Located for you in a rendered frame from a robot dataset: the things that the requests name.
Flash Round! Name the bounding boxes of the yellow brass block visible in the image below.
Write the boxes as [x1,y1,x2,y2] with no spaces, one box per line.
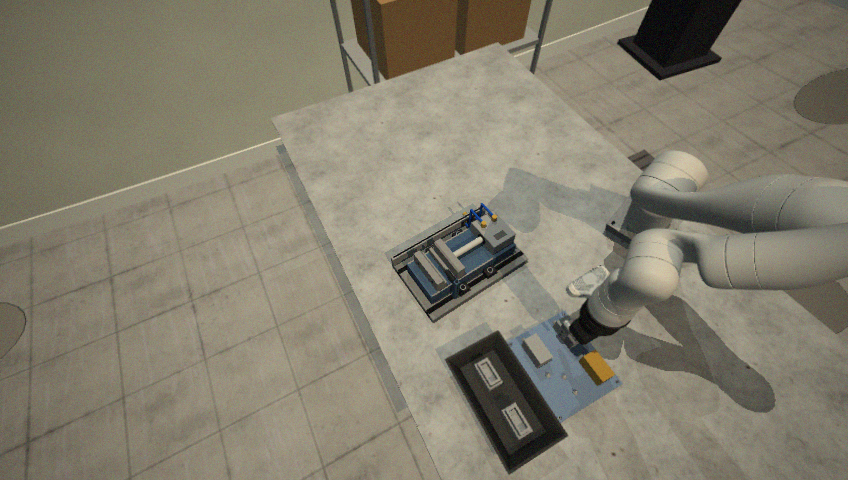
[579,349,615,386]

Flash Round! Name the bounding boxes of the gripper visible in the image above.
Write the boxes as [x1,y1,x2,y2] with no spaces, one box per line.
[557,266,637,345]

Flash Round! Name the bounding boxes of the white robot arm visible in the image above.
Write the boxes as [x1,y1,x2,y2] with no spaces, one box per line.
[599,150,848,316]

